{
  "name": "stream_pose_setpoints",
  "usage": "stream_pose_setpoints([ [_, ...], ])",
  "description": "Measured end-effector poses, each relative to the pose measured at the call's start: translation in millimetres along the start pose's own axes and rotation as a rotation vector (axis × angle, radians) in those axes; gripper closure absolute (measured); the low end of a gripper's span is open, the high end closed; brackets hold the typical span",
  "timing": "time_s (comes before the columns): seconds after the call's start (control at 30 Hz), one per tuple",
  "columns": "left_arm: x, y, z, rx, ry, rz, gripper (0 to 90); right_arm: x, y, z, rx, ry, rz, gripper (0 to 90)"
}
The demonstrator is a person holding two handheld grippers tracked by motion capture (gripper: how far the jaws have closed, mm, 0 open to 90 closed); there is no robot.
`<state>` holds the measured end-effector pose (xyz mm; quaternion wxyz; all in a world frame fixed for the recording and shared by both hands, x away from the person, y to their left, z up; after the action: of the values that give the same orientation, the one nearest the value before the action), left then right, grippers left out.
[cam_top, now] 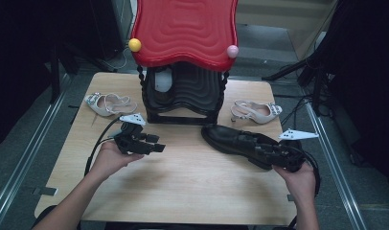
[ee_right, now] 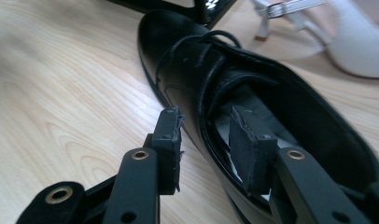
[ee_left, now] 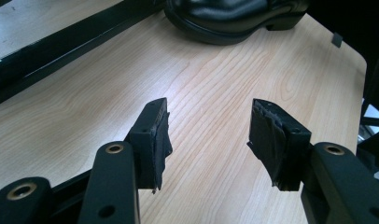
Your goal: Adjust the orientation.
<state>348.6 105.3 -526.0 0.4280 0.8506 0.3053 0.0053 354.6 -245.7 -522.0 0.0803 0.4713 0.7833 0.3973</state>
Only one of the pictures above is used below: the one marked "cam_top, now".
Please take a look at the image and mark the person's left hand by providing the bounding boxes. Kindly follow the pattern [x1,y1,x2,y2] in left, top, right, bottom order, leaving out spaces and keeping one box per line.
[89,142,146,183]

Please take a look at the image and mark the black curtain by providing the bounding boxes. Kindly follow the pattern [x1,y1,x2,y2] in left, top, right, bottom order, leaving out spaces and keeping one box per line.
[310,0,389,193]
[0,0,126,151]

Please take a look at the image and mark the black leather shoe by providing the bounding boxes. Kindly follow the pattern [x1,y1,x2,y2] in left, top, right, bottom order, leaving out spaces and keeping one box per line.
[200,124,301,171]
[148,65,176,101]

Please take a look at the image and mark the beige slingback heel shoe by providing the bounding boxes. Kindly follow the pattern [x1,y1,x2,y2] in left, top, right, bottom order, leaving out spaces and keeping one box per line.
[230,99,284,126]
[84,92,139,118]

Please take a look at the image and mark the person's right hand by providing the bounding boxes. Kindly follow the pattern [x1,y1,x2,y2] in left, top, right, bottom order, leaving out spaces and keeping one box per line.
[273,162,317,204]

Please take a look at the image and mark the black tripod stand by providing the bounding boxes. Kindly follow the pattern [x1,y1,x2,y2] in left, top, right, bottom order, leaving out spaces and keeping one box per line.
[261,47,335,118]

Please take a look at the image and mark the yellow ball knob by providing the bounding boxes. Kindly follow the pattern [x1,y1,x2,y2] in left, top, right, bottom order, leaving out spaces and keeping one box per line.
[127,37,143,53]

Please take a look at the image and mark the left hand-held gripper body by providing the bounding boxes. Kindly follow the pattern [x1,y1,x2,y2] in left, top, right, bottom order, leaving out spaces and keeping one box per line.
[114,113,152,156]

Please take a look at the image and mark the pink ball knob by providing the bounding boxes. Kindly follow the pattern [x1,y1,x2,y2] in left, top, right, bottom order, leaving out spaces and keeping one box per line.
[226,44,240,59]

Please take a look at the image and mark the left hand-held gripper black cable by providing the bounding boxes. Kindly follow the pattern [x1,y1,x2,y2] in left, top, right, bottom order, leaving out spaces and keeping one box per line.
[83,115,125,177]

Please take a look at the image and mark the red and black shoe rack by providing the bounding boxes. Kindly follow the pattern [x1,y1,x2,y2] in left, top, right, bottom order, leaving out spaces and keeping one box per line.
[128,0,240,127]

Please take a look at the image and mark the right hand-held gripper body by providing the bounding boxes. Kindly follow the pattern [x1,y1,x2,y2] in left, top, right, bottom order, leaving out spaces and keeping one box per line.
[268,127,320,173]

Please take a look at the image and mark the black floor cable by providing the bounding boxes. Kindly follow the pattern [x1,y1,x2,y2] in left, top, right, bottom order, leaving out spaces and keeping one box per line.
[280,94,313,127]

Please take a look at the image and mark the beige wooden cabinet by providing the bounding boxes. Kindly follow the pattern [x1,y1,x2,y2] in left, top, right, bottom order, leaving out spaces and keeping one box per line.
[235,0,340,60]

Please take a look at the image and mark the hand-held gripper black cable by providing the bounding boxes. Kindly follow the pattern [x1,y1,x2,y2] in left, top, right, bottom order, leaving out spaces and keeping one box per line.
[83,115,125,177]
[294,145,322,197]

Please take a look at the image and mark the right hand-held gripper black cable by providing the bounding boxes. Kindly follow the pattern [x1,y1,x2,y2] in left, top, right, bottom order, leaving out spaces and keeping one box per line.
[294,145,322,197]

